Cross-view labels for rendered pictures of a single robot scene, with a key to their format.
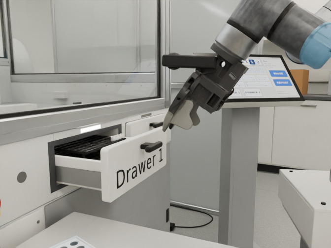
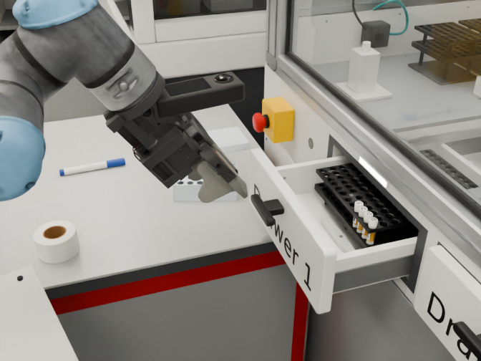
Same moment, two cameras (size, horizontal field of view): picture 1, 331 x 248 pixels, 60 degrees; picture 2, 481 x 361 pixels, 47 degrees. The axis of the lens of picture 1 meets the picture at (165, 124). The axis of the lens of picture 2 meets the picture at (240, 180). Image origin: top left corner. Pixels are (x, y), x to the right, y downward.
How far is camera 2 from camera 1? 1.25 m
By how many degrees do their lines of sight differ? 123
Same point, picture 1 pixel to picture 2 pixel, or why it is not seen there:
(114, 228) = (251, 233)
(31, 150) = (318, 127)
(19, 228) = not seen: hidden behind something
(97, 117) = (382, 165)
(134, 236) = (220, 234)
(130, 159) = (267, 195)
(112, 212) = (378, 334)
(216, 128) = not seen: outside the picture
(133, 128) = (433, 266)
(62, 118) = (342, 121)
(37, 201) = not seen: hidden behind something
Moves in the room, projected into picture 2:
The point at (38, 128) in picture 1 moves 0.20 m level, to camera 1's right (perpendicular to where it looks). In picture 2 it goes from (323, 111) to (237, 147)
